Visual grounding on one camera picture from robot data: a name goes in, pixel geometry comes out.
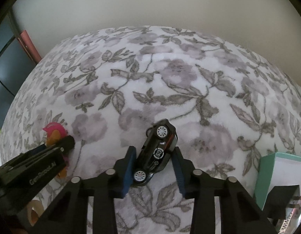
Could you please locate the tape roll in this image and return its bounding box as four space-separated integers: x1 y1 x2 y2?
26 200 44 226

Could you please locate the teal shallow cardboard tray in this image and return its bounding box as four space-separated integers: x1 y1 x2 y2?
254 153 301 209

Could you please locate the floral grey white blanket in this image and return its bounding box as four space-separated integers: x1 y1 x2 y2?
0 26 301 233

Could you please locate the brown pink toy dog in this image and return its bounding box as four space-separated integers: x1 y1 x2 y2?
43 122 69 179

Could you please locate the black toy car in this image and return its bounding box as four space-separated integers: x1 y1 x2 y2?
132 119 178 188

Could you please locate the black usb charger cube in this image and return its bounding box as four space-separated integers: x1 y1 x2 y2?
263 185 301 220

